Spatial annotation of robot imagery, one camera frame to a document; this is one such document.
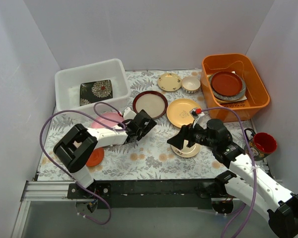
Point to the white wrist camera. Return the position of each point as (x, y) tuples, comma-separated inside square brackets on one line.
[(127, 114), (197, 114)]

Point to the floral patterned table mat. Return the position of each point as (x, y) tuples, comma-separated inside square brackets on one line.
[(151, 157)]

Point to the orange plastic bin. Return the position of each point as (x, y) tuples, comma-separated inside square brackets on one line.
[(257, 96)]

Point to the grey plate in orange bin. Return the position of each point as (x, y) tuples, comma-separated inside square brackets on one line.
[(229, 98)]

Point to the maroon rimmed round plate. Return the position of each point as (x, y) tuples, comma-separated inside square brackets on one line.
[(152, 102)]

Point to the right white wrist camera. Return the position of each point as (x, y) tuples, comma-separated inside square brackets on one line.
[(197, 114)]

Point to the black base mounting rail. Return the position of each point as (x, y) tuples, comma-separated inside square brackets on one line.
[(172, 193)]

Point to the white plastic bin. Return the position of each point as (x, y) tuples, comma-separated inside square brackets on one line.
[(68, 81)]

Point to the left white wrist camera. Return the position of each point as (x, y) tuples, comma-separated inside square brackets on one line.
[(127, 114)]

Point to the small red round plate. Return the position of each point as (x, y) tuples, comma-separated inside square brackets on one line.
[(95, 158)]

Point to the yellow plate in orange bin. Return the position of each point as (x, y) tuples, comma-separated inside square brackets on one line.
[(226, 101)]

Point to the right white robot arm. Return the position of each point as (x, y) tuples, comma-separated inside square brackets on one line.
[(275, 203)]

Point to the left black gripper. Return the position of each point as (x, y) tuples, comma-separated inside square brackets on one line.
[(140, 126)]

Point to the large yellow round plate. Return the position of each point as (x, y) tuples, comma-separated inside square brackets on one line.
[(178, 112)]

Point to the red black skull mug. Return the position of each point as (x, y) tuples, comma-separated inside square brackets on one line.
[(259, 144)]

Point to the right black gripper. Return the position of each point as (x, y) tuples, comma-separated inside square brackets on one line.
[(189, 135)]

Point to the red plate in orange bin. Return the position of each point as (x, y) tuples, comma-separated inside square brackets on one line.
[(226, 83)]

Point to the pink round plate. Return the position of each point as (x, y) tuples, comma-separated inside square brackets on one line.
[(111, 119)]

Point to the white ceramic bowl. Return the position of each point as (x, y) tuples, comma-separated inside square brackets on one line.
[(190, 84)]

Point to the cream plate with black mark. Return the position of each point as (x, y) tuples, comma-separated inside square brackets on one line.
[(187, 152)]

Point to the small cream floral plate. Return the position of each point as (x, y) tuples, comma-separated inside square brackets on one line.
[(169, 82)]

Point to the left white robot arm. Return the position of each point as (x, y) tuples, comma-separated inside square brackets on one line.
[(75, 148)]

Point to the black square floral plate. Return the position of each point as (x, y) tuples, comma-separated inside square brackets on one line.
[(92, 92)]

